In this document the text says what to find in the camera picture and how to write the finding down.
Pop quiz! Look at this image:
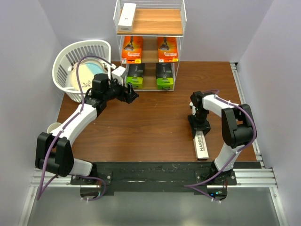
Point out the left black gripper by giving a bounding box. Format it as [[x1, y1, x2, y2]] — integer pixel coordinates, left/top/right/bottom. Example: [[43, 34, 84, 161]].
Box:
[[103, 76, 139, 104]]

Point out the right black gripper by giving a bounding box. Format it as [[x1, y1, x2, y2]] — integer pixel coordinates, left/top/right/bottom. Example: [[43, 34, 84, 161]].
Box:
[[188, 109, 210, 137]]

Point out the white Harry's box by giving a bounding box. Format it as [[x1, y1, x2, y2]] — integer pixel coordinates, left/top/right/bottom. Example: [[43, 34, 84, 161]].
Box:
[[193, 131, 209, 160]]

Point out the green black razor box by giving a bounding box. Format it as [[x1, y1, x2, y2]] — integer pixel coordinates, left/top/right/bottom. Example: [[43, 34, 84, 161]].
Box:
[[156, 63, 174, 90], [126, 63, 145, 89]]

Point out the orange Gillette razor pack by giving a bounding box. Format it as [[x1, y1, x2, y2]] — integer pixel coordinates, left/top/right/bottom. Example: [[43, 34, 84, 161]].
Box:
[[157, 37, 179, 63], [121, 36, 143, 64]]

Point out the grey Harry's box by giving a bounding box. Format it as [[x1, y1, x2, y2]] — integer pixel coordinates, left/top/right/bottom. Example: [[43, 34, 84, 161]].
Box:
[[118, 3, 136, 32]]

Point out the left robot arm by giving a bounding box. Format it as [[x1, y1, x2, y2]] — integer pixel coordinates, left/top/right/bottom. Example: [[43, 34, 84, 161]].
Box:
[[35, 73, 139, 185]]

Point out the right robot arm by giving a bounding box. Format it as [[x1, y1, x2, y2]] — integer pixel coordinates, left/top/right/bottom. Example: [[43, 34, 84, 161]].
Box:
[[188, 90, 257, 186]]

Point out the cream and blue plate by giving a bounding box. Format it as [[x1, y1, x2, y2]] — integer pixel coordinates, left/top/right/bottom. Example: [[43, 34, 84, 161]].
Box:
[[70, 59, 105, 92]]

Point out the white plastic laundry basket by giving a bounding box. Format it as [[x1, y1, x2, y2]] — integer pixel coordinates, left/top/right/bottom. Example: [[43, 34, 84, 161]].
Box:
[[52, 40, 111, 103]]

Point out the cream paper cup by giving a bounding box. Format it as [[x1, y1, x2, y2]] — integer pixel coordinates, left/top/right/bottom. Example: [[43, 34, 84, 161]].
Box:
[[47, 122, 62, 137]]

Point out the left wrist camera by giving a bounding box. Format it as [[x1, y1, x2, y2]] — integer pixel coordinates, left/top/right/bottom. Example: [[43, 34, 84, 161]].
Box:
[[111, 66, 127, 86]]

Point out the white wire wooden shelf unit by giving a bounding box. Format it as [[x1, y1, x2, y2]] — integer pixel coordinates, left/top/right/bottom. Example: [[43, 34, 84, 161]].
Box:
[[113, 0, 187, 91]]

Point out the aluminium rail frame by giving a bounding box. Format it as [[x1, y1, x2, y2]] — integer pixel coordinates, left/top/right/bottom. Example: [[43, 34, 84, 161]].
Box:
[[19, 62, 287, 226]]

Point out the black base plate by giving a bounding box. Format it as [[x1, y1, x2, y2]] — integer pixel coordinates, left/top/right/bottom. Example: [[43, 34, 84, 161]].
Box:
[[68, 161, 262, 196]]

